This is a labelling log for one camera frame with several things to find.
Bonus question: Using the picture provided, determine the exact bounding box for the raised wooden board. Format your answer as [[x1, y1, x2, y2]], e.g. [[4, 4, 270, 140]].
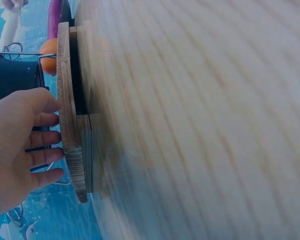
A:
[[56, 21, 102, 204]]

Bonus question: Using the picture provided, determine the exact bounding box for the person's left hand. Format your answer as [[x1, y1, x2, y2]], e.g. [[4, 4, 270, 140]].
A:
[[0, 87, 66, 220]]

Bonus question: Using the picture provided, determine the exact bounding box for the purple eggplant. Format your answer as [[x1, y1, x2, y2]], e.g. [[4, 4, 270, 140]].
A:
[[47, 0, 64, 41]]

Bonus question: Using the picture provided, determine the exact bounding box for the orange fruit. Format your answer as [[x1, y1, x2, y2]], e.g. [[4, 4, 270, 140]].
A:
[[38, 37, 59, 76]]

